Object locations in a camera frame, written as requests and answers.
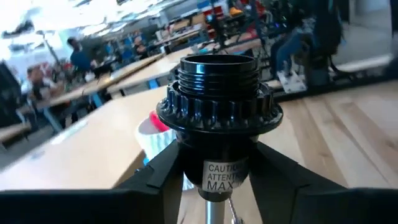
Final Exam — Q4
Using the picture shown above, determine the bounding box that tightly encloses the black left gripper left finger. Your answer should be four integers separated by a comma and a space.
0, 140, 185, 224

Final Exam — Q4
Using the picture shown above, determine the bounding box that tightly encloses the white textured pen cup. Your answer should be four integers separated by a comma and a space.
135, 110, 177, 166

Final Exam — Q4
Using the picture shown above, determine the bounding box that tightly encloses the light wooden table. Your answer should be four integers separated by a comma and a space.
107, 39, 264, 94
34, 52, 165, 110

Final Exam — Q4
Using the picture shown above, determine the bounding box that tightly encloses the round wooden lamp base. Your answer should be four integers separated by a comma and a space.
155, 54, 284, 224

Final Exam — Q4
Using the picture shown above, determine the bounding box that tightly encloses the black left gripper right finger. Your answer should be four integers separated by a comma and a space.
248, 142, 398, 224

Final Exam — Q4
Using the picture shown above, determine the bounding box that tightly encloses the person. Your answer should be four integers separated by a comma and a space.
269, 18, 312, 80
67, 36, 94, 74
133, 35, 149, 60
26, 65, 65, 108

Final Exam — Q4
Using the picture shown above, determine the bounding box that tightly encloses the pink marker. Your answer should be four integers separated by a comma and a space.
149, 110, 170, 133

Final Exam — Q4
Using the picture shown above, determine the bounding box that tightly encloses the light wooden desk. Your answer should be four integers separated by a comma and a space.
0, 85, 170, 191

